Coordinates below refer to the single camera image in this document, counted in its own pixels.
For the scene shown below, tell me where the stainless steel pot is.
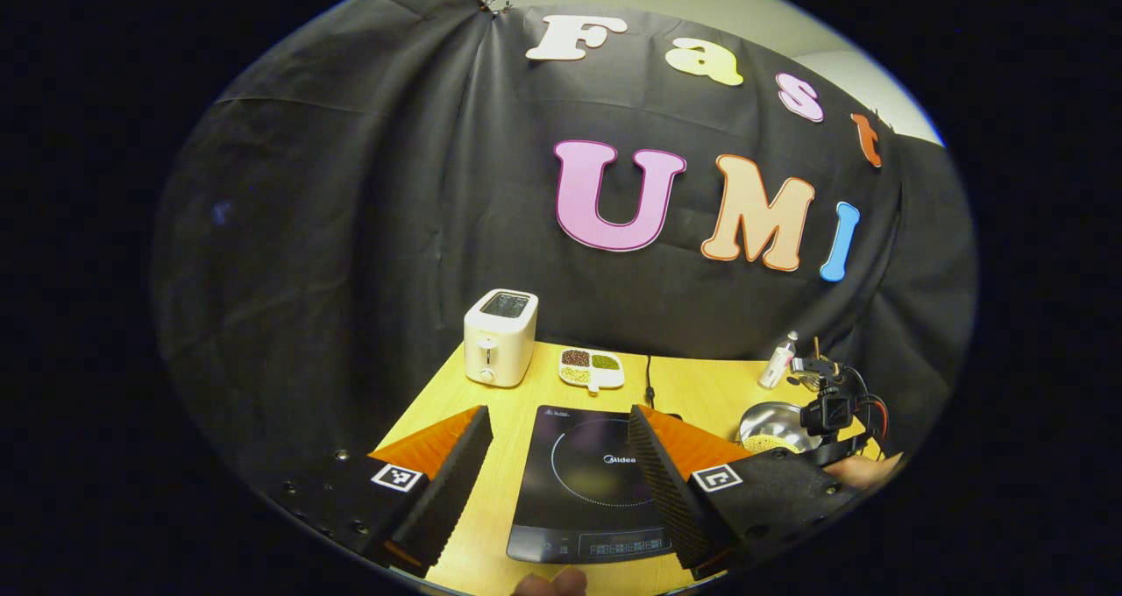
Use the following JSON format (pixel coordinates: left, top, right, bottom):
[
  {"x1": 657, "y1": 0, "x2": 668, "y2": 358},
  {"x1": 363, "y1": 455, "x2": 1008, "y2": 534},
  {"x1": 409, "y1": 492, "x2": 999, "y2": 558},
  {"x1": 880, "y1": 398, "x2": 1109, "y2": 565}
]
[{"x1": 736, "y1": 401, "x2": 825, "y2": 457}]

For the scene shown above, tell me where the small clear bottle white label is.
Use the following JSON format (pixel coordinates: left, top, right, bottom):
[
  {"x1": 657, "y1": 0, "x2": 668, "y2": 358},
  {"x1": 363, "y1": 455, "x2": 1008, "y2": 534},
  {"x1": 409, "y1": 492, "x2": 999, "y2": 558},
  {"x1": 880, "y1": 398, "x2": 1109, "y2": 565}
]
[{"x1": 759, "y1": 331, "x2": 799, "y2": 390}]

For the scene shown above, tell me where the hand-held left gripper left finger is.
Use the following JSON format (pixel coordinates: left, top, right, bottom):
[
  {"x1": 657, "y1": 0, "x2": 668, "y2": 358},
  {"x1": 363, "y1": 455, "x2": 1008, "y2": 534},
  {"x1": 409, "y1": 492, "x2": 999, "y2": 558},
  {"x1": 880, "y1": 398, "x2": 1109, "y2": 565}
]
[{"x1": 263, "y1": 405, "x2": 494, "y2": 579}]

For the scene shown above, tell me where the white toaster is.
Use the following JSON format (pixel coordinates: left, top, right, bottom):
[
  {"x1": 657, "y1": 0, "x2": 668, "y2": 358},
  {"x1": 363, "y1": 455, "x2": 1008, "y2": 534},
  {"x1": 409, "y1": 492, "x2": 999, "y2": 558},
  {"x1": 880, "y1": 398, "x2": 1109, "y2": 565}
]
[{"x1": 464, "y1": 289, "x2": 538, "y2": 388}]

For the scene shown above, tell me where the black induction cooktop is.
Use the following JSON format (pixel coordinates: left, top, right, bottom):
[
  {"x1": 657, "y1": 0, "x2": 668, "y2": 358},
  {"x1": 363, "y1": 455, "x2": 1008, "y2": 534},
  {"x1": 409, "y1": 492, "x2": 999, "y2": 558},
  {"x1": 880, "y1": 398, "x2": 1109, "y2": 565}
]
[{"x1": 507, "y1": 405, "x2": 702, "y2": 565}]

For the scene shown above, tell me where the white divided dish with beans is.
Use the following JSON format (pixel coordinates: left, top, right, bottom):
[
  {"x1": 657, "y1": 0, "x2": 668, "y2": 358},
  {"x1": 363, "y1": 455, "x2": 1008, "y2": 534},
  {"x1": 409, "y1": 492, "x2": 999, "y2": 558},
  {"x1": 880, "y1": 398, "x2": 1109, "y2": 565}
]
[{"x1": 559, "y1": 348, "x2": 626, "y2": 394}]

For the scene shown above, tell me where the black backdrop cloth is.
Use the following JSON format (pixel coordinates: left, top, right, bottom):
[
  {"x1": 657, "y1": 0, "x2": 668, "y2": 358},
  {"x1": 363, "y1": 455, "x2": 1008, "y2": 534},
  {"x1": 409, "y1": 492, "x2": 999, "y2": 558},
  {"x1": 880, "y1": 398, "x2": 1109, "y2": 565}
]
[{"x1": 153, "y1": 0, "x2": 978, "y2": 509}]

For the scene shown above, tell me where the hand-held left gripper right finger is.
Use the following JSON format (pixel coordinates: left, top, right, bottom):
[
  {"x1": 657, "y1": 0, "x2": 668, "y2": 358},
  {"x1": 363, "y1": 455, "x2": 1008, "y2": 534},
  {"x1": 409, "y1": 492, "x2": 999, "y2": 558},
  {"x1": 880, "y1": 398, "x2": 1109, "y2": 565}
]
[{"x1": 628, "y1": 405, "x2": 864, "y2": 581}]

